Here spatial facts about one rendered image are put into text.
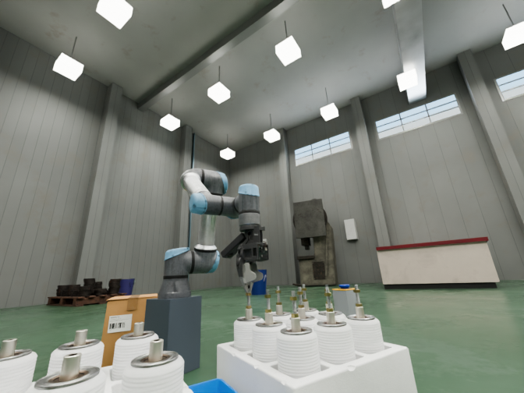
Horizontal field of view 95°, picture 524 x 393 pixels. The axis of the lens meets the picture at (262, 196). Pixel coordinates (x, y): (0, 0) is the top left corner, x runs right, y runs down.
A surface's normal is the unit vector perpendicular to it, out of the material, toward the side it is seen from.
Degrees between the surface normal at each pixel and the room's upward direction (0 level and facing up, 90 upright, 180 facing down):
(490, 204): 90
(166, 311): 90
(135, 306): 90
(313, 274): 90
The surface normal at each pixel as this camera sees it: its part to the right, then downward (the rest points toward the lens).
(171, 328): 0.82, -0.22
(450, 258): -0.57, -0.23
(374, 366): 0.52, -0.29
